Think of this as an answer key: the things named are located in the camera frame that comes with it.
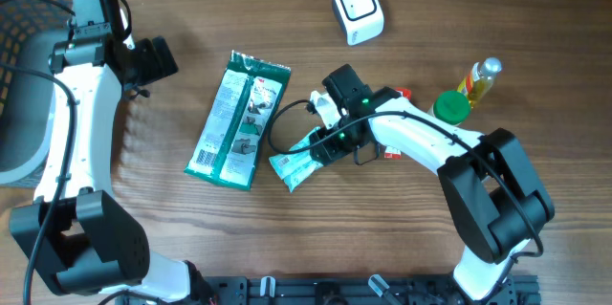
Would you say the red small carton box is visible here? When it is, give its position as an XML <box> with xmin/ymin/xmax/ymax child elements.
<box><xmin>383</xmin><ymin>146</ymin><xmax>402</xmax><ymax>160</ymax></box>

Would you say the red toothpaste tube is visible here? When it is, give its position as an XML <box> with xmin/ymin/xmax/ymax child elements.
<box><xmin>396</xmin><ymin>88</ymin><xmax>412</xmax><ymax>100</ymax></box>

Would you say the teal wipes packet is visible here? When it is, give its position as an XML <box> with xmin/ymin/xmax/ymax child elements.
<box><xmin>269</xmin><ymin>150</ymin><xmax>323</xmax><ymax>192</ymax></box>

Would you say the green lid jar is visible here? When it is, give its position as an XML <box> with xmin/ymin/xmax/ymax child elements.
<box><xmin>427</xmin><ymin>91</ymin><xmax>471</xmax><ymax>126</ymax></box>

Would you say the green glove package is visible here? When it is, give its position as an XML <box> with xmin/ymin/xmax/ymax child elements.
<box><xmin>185</xmin><ymin>51</ymin><xmax>291</xmax><ymax>190</ymax></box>

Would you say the yellow oil bottle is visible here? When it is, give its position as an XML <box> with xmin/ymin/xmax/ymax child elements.
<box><xmin>457</xmin><ymin>57</ymin><xmax>502</xmax><ymax>108</ymax></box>

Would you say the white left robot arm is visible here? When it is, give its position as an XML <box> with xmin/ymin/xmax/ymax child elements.
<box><xmin>9</xmin><ymin>0</ymin><xmax>217</xmax><ymax>304</ymax></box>

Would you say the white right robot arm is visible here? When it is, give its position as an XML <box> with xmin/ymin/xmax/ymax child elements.
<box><xmin>308</xmin><ymin>85</ymin><xmax>555</xmax><ymax>304</ymax></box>

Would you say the white barcode scanner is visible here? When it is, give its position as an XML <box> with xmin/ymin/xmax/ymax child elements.
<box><xmin>332</xmin><ymin>0</ymin><xmax>384</xmax><ymax>46</ymax></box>

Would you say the black mounting rail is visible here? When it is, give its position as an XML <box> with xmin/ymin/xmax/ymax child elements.
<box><xmin>114</xmin><ymin>273</ymin><xmax>541</xmax><ymax>305</ymax></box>

